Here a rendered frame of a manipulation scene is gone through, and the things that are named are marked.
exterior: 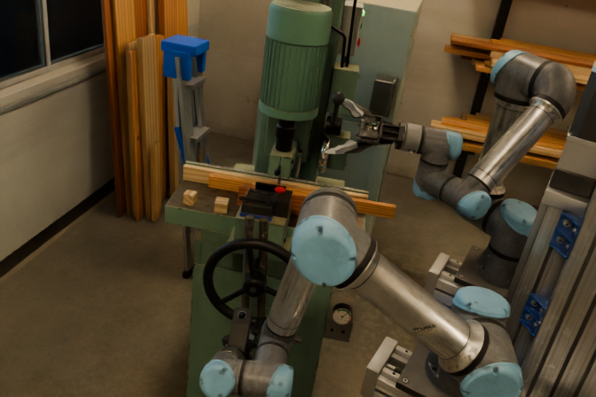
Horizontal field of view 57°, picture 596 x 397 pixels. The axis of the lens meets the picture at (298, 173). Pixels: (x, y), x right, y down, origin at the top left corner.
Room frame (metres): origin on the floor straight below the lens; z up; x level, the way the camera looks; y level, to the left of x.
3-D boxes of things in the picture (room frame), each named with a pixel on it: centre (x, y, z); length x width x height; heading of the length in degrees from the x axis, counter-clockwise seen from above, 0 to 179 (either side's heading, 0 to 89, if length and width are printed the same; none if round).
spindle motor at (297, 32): (1.55, 0.06, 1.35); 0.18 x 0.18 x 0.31
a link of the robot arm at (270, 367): (0.89, 0.00, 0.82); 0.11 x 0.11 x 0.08; 86
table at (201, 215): (1.44, 0.08, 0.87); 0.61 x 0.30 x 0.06; 87
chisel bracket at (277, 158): (1.57, 0.05, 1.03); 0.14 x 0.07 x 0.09; 177
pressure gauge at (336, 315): (1.32, -0.19, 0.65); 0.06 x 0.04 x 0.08; 87
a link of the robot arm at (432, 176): (1.35, -0.36, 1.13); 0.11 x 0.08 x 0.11; 37
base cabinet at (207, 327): (1.67, 0.05, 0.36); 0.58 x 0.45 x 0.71; 177
